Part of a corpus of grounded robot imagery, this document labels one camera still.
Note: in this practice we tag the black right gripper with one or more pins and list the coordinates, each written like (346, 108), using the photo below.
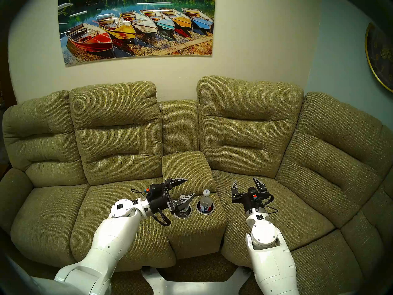
(250, 200)

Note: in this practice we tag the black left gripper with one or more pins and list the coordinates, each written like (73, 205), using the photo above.
(158, 199)

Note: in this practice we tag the small clear water bottle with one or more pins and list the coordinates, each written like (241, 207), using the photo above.
(182, 197)

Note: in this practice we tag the clear bottle red blue label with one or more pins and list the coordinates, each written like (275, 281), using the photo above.
(205, 202)

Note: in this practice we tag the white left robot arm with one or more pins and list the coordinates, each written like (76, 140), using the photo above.
(107, 242)

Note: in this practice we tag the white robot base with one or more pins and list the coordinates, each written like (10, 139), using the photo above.
(190, 288)

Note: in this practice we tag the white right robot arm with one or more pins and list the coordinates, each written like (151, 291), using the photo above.
(270, 260)

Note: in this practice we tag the silver-rimmed black cup holder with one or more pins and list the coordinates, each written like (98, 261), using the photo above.
(205, 214)
(182, 218)

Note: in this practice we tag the green fabric sofa console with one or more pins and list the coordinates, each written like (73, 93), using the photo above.
(187, 168)

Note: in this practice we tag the green fabric sectional sofa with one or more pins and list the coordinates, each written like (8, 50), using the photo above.
(245, 128)

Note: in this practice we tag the colourful boats wall picture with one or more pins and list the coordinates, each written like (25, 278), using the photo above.
(138, 27)

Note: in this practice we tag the round gold-rimmed wall decor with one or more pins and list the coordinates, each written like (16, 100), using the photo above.
(380, 54)

